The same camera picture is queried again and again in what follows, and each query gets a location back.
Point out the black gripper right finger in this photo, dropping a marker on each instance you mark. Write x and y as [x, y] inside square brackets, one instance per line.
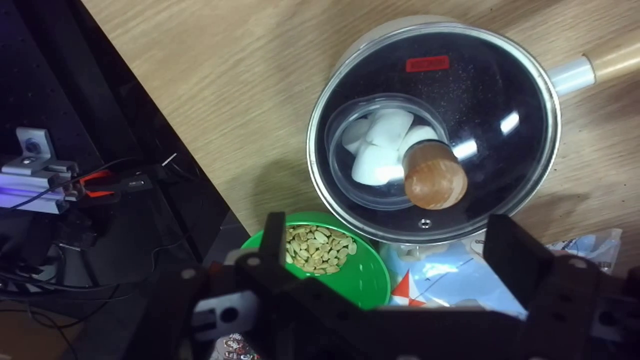
[516, 261]

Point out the white food pieces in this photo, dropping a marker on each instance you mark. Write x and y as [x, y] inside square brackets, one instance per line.
[380, 161]

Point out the blue white plastic packet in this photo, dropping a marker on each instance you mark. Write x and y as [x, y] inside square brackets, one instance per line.
[452, 280]

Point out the green plastic bowl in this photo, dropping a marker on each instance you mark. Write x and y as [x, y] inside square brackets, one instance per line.
[365, 280]

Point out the glass lid with wooden knob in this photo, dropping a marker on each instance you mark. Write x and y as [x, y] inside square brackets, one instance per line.
[467, 87]

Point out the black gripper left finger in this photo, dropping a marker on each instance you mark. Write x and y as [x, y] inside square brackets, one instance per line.
[273, 243]

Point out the beige snack pieces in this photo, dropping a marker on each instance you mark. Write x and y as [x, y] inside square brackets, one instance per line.
[321, 251]

